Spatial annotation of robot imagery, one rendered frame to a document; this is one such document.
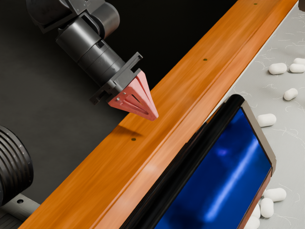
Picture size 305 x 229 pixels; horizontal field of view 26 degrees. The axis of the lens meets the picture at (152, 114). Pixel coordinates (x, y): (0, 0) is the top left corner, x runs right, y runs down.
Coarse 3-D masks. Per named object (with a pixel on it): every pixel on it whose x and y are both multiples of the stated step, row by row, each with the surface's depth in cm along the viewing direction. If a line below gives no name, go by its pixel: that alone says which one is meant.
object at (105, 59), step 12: (96, 48) 104; (108, 48) 106; (84, 60) 105; (96, 60) 104; (108, 60) 105; (120, 60) 106; (132, 60) 107; (96, 72) 105; (108, 72) 105; (120, 72) 104; (108, 84) 102; (96, 96) 105
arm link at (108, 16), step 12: (72, 0) 102; (84, 0) 105; (96, 0) 111; (72, 12) 102; (96, 12) 109; (108, 12) 111; (36, 24) 106; (48, 24) 107; (60, 24) 104; (108, 24) 110
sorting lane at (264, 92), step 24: (288, 24) 154; (264, 48) 144; (288, 48) 144; (264, 72) 135; (288, 72) 135; (264, 96) 127; (288, 120) 120; (288, 144) 114; (288, 168) 108; (288, 192) 103; (288, 216) 98
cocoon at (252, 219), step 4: (252, 216) 96; (248, 220) 95; (252, 220) 95; (256, 220) 95; (248, 224) 94; (252, 224) 94; (256, 224) 95; (244, 228) 94; (248, 228) 94; (252, 228) 94; (256, 228) 95
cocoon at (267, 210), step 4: (264, 200) 99; (268, 200) 98; (264, 204) 98; (268, 204) 98; (272, 204) 98; (264, 208) 97; (268, 208) 97; (272, 208) 98; (264, 212) 97; (268, 212) 97; (272, 212) 97; (264, 216) 97; (268, 216) 97
